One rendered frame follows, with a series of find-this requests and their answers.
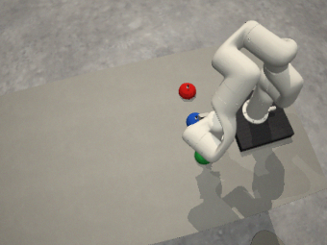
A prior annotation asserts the blue dome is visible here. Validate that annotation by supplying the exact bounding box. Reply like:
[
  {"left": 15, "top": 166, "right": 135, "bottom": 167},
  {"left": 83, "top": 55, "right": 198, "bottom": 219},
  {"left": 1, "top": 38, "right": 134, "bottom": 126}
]
[{"left": 186, "top": 112, "right": 200, "bottom": 126}]

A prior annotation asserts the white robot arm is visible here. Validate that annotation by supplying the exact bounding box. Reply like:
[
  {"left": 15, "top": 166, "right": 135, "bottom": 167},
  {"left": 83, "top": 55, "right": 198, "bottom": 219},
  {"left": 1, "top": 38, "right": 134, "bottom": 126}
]
[{"left": 182, "top": 20, "right": 304, "bottom": 162}]

